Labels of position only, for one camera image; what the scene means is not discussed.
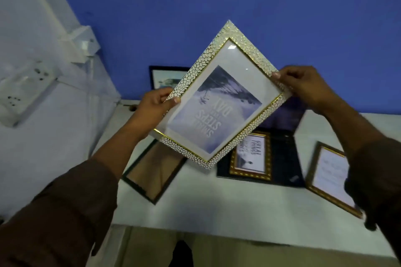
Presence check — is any white cable conduit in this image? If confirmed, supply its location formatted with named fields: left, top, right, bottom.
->
left=14, top=0, right=72, bottom=38

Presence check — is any person's left forearm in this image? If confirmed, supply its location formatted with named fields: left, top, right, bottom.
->
left=0, top=118, right=149, bottom=267

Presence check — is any person's right forearm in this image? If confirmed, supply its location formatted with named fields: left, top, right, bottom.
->
left=323, top=88, right=401, bottom=261

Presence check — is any white junction box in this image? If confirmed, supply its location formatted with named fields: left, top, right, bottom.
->
left=60, top=25, right=101, bottom=64

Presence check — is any white pebbled gold-edged picture frame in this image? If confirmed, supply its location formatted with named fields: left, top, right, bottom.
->
left=150, top=20, right=292, bottom=170

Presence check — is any black frame with brown backing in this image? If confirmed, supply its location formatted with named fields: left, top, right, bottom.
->
left=122, top=139, right=188, bottom=205

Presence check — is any small ornate gold picture frame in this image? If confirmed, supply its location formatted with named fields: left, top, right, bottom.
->
left=229, top=131, right=272, bottom=182

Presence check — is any person's left hand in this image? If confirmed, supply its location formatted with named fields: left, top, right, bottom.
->
left=128, top=87, right=181, bottom=140

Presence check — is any white wall socket board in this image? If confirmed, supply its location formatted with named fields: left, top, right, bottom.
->
left=0, top=60, right=61, bottom=128

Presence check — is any thin gold picture frame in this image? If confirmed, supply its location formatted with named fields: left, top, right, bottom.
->
left=305, top=142, right=364, bottom=219

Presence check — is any person's right hand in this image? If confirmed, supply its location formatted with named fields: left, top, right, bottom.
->
left=271, top=65, right=339, bottom=115

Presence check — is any small black picture frame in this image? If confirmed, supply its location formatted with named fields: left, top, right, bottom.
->
left=149, top=65, right=191, bottom=90

